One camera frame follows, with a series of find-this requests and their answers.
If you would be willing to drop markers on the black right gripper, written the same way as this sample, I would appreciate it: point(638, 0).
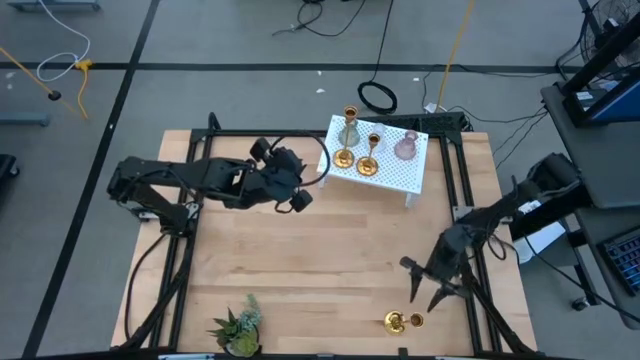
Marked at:
point(450, 257)

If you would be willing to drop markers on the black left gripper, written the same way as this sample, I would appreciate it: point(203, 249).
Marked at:
point(275, 177)

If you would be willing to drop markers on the tall gold candlestick wide cup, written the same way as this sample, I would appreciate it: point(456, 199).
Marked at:
point(343, 159)

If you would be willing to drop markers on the tall gold candlestick small cup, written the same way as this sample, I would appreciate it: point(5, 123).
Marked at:
point(367, 166)

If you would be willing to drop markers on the pink glass candle holder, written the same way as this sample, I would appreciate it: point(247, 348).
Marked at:
point(405, 146)

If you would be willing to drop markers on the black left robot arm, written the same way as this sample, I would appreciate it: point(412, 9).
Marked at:
point(180, 177)

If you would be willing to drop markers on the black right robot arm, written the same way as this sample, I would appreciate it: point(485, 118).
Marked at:
point(520, 205)

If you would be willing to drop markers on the short gold candlestick holder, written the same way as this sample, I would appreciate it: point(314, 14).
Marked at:
point(395, 322)

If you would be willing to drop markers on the white perforated metal shelf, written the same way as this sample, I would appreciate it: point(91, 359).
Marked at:
point(400, 170)

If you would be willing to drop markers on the potted succulent plant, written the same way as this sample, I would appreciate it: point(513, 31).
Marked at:
point(240, 332)

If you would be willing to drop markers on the black perforated panel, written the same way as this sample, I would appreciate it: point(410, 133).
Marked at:
point(440, 122)

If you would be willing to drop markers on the white power strip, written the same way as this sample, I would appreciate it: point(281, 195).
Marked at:
point(435, 107)

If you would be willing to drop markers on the backlit keyboard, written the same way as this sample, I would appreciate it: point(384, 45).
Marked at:
point(625, 260)

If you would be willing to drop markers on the grey side cart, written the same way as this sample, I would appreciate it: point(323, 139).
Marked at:
point(600, 150)

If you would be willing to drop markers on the blue and black device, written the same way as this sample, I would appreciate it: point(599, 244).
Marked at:
point(610, 102)

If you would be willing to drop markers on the grey table foot bar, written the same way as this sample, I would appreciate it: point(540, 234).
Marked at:
point(22, 119)

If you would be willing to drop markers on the yellow rod with black end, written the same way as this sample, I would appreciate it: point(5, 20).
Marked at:
point(30, 75)

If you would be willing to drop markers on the black floor fan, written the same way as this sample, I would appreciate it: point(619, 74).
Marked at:
point(607, 25)

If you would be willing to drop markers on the black aluminium table frame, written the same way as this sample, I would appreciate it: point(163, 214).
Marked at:
point(197, 150)

